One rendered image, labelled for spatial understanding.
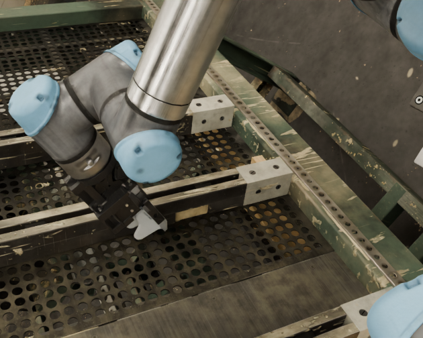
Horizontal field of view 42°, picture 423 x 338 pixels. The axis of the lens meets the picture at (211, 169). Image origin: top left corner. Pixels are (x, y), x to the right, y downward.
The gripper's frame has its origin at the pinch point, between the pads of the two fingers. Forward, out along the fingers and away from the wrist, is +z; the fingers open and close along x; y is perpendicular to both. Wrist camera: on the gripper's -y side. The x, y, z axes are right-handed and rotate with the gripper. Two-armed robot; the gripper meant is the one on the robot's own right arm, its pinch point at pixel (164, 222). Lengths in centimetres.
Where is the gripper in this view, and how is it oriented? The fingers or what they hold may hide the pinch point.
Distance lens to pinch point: 98.8
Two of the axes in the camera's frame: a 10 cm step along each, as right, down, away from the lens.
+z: 4.2, 5.9, 6.9
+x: 5.2, 4.7, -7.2
